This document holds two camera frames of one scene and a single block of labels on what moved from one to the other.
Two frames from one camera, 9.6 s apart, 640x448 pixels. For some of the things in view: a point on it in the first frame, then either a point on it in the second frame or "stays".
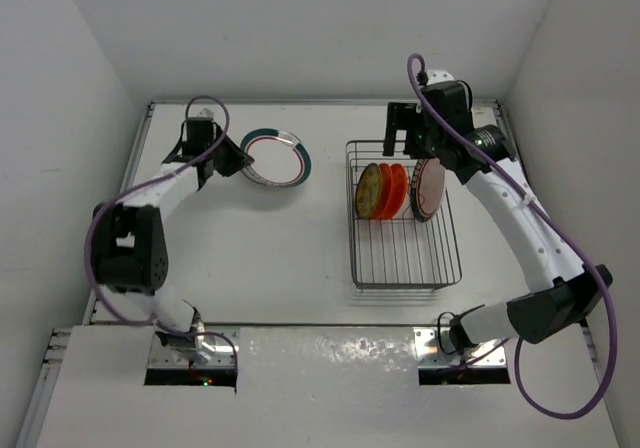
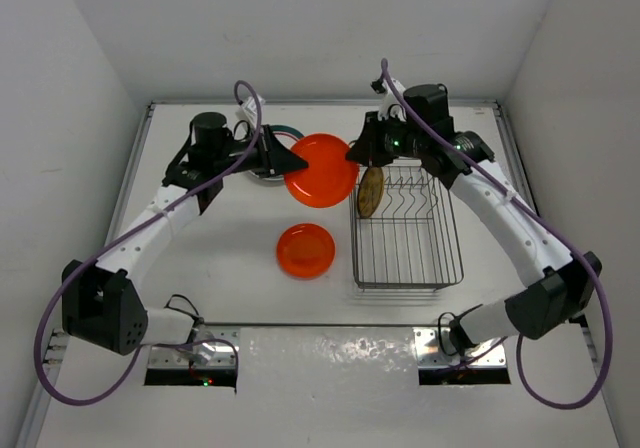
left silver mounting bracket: [205, 346] stays
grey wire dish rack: [402, 236] stays
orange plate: [386, 190] to [329, 178]
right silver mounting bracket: [433, 350] stays
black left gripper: [237, 161] to [274, 158]
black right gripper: [403, 116] to [365, 150]
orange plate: [399, 190] to [306, 251]
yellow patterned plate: [368, 190] stays
